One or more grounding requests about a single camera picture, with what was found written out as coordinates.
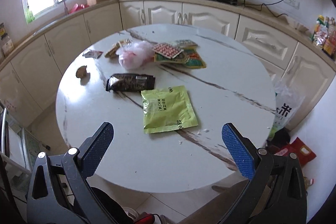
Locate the pink plastic bag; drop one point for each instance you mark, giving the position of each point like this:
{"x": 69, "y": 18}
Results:
{"x": 134, "y": 54}

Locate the beige ginger piece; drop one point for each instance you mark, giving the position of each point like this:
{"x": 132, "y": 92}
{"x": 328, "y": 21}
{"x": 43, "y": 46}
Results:
{"x": 82, "y": 72}

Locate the patterned grey snack packet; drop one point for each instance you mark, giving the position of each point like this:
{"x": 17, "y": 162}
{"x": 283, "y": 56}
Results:
{"x": 185, "y": 43}

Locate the green and orange packet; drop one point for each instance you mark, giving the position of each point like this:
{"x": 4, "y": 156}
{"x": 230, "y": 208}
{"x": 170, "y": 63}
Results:
{"x": 195, "y": 60}

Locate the white wall outlet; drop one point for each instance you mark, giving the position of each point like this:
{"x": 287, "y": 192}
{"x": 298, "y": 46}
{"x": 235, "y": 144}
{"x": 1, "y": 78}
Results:
{"x": 291, "y": 2}

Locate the steel faucet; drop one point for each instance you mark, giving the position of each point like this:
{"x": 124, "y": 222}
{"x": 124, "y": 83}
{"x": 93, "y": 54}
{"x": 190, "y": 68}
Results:
{"x": 65, "y": 6}

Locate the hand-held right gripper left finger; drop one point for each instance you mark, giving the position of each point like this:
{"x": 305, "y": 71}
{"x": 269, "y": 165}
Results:
{"x": 98, "y": 146}

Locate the green foil packet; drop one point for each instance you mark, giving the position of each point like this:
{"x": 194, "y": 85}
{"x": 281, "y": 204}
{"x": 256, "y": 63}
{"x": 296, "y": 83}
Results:
{"x": 168, "y": 108}

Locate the pink dish rack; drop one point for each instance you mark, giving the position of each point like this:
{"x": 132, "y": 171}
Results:
{"x": 78, "y": 8}

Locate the green and yellow packet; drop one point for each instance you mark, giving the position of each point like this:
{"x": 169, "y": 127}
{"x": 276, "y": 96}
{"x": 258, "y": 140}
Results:
{"x": 168, "y": 60}

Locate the red dotted packet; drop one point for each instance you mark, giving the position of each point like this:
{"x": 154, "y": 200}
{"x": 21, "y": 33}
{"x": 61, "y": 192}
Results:
{"x": 168, "y": 50}

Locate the dark brown snack wrapper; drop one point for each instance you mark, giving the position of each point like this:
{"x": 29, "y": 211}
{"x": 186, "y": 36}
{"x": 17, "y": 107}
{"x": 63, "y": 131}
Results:
{"x": 131, "y": 82}

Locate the group of condiment bottles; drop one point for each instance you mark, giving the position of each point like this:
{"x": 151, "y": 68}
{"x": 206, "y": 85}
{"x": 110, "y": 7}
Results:
{"x": 325, "y": 37}

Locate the round marble table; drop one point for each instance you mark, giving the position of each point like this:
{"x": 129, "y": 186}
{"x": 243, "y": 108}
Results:
{"x": 147, "y": 158}

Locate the red packet on floor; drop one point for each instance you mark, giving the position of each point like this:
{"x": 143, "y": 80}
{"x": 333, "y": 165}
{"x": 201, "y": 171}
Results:
{"x": 299, "y": 153}

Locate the white rice bag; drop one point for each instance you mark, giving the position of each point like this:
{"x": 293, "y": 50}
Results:
{"x": 286, "y": 108}

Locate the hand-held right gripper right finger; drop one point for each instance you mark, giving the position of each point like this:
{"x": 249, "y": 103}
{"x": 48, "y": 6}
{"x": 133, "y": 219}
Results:
{"x": 237, "y": 150}

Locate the white cabinet with green glass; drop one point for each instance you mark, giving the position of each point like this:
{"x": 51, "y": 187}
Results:
{"x": 31, "y": 145}

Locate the small red device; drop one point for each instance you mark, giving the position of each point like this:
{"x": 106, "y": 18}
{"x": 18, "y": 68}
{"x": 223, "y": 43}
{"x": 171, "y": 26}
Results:
{"x": 144, "y": 219}

